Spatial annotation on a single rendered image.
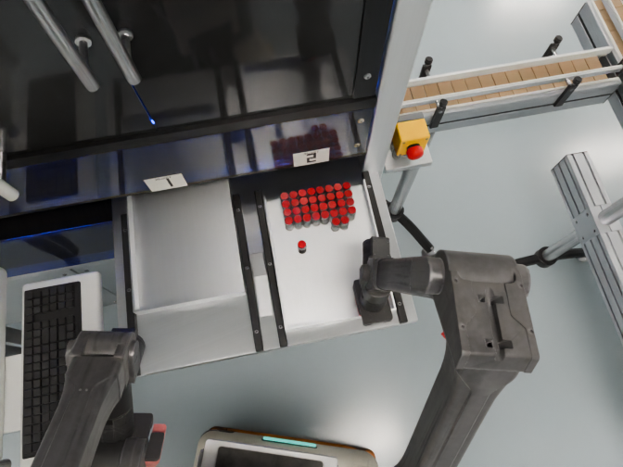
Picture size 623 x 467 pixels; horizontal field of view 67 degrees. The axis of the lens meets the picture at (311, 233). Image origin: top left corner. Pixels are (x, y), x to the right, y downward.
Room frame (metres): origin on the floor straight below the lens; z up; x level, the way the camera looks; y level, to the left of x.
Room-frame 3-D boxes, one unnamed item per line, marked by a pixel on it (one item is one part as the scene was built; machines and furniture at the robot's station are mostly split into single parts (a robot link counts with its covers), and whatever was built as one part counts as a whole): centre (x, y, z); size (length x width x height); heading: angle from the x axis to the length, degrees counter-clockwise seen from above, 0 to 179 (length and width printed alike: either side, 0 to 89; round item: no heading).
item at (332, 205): (0.46, -0.02, 0.90); 0.18 x 0.02 x 0.05; 99
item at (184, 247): (0.40, 0.32, 0.90); 0.34 x 0.26 x 0.04; 10
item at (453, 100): (0.81, -0.50, 0.92); 0.69 x 0.16 x 0.16; 100
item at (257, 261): (0.27, 0.12, 0.91); 0.14 x 0.03 x 0.06; 10
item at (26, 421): (0.11, 0.63, 0.82); 0.40 x 0.14 x 0.02; 10
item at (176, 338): (0.36, 0.14, 0.87); 0.70 x 0.48 x 0.02; 100
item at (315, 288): (0.36, -0.04, 0.90); 0.34 x 0.26 x 0.04; 9
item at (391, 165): (0.67, -0.25, 0.87); 0.14 x 0.13 x 0.02; 10
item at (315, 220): (0.44, -0.02, 0.90); 0.18 x 0.02 x 0.05; 99
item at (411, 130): (0.62, -0.24, 1.00); 0.08 x 0.07 x 0.07; 10
